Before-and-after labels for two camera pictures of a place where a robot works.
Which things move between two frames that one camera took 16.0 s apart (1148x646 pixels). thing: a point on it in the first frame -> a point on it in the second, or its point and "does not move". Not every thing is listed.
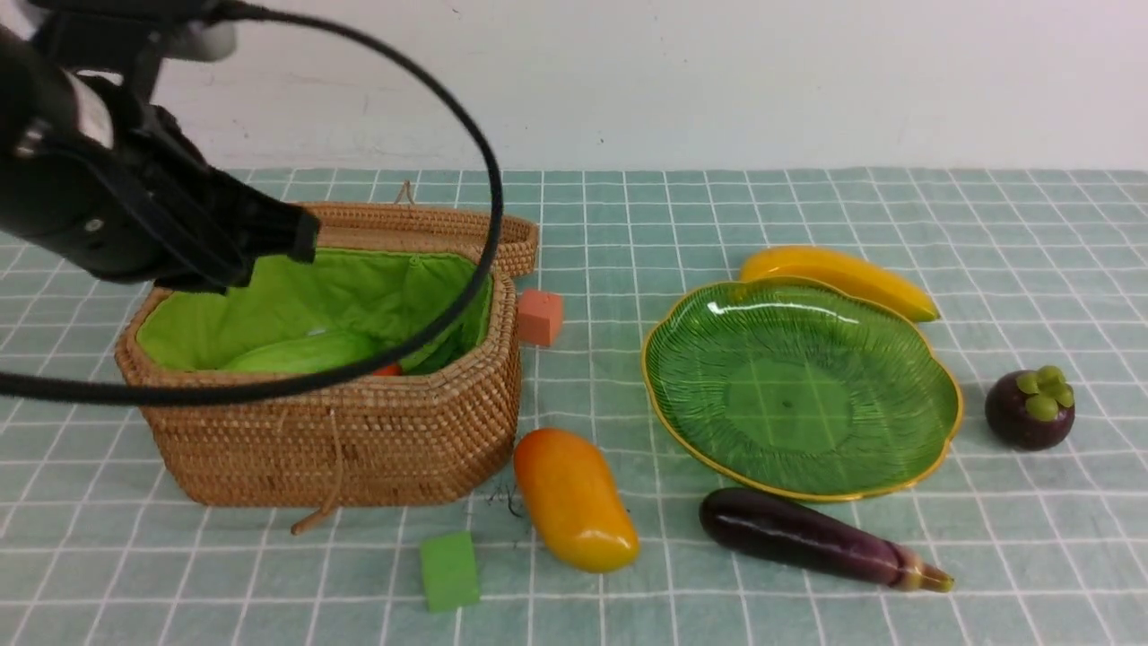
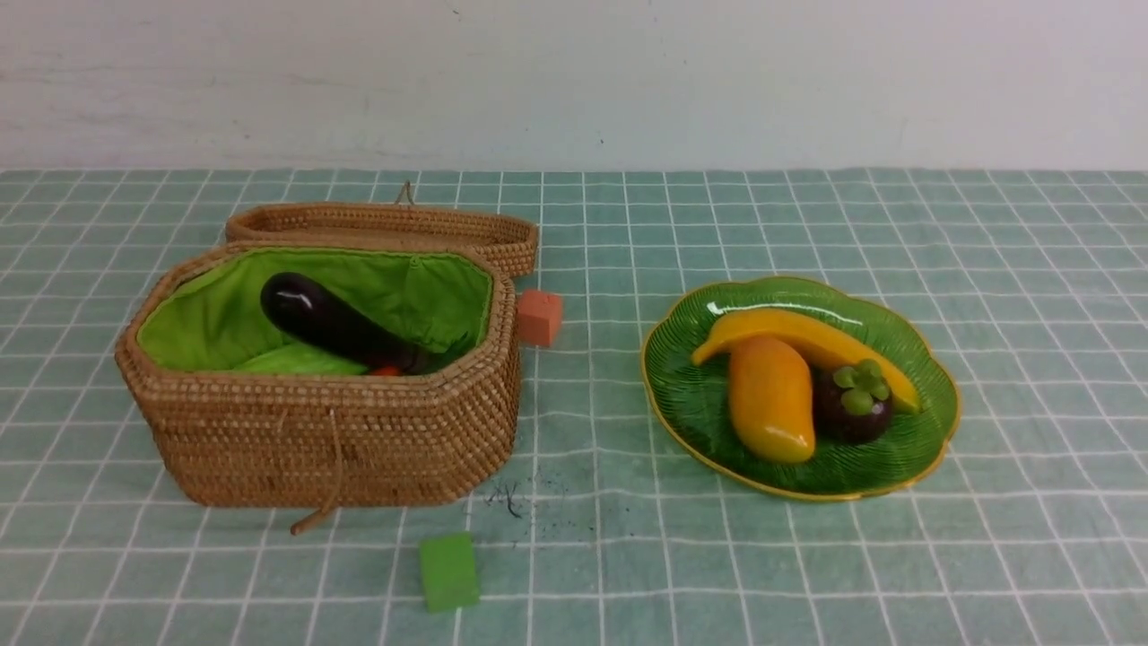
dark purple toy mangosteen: x=1031 y=410 -> x=851 y=403
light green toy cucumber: x=310 y=355 does not move
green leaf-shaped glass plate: x=800 y=386 does not move
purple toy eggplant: x=774 y=527 -> x=339 y=327
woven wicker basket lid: x=409 y=227 does not move
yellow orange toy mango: x=570 y=489 -> x=771 y=397
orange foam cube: x=540 y=317 does not move
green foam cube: x=449 y=571 does not move
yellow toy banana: x=798 y=261 -> x=831 y=342
